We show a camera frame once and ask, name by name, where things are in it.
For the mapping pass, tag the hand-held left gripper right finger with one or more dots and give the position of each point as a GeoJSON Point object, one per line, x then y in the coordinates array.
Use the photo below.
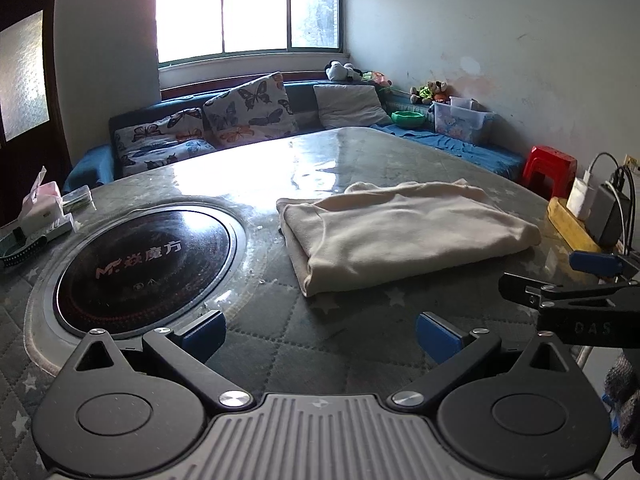
{"type": "Point", "coordinates": [437, 335]}

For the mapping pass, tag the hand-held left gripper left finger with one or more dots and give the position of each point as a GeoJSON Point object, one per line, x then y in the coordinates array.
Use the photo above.
{"type": "Point", "coordinates": [202, 335]}

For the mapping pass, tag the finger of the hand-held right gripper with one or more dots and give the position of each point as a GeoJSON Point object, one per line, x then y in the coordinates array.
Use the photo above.
{"type": "Point", "coordinates": [595, 261]}
{"type": "Point", "coordinates": [520, 290]}

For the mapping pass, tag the cream long-sleeve shirt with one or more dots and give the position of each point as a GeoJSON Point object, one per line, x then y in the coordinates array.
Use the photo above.
{"type": "Point", "coordinates": [400, 235]}

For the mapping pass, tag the grey power adapter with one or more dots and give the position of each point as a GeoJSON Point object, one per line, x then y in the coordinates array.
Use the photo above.
{"type": "Point", "coordinates": [610, 215]}

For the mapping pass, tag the white charger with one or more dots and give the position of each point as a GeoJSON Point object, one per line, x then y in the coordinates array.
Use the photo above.
{"type": "Point", "coordinates": [580, 195]}

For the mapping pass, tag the grey knit cloth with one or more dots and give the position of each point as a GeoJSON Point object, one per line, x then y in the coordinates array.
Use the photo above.
{"type": "Point", "coordinates": [622, 395]}

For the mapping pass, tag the round black induction cooktop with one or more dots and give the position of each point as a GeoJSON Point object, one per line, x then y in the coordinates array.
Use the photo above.
{"type": "Point", "coordinates": [150, 260]}

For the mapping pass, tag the red plastic stool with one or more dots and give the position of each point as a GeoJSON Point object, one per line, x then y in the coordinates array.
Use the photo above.
{"type": "Point", "coordinates": [550, 157]}

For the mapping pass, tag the clear plastic storage box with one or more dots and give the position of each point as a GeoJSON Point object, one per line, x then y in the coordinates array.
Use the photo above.
{"type": "Point", "coordinates": [460, 122]}

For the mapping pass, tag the green packet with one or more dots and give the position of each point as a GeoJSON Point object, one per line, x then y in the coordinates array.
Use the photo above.
{"type": "Point", "coordinates": [77, 200]}

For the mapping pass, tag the blue corner sofa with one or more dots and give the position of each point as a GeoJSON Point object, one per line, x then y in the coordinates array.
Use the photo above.
{"type": "Point", "coordinates": [90, 167]}

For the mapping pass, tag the green bowl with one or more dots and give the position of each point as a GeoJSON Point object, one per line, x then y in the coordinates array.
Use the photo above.
{"type": "Point", "coordinates": [407, 119]}

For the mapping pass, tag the pink tissue pack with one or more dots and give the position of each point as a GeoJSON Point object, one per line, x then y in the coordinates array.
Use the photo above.
{"type": "Point", "coordinates": [45, 195]}

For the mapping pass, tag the grey pillow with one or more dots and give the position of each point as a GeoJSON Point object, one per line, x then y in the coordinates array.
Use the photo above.
{"type": "Point", "coordinates": [350, 105]}

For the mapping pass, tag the pink green plush toy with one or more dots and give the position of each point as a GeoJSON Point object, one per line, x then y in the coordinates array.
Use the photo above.
{"type": "Point", "coordinates": [380, 79]}

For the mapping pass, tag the dark wooden door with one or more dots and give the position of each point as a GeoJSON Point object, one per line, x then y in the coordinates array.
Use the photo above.
{"type": "Point", "coordinates": [57, 125]}

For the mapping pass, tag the panda plush toy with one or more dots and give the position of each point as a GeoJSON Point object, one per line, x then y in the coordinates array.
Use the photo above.
{"type": "Point", "coordinates": [337, 71]}

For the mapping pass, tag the window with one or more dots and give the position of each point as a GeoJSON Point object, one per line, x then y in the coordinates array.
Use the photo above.
{"type": "Point", "coordinates": [250, 10]}

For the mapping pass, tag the wall outlet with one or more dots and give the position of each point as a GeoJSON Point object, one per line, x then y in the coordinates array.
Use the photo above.
{"type": "Point", "coordinates": [631, 164]}

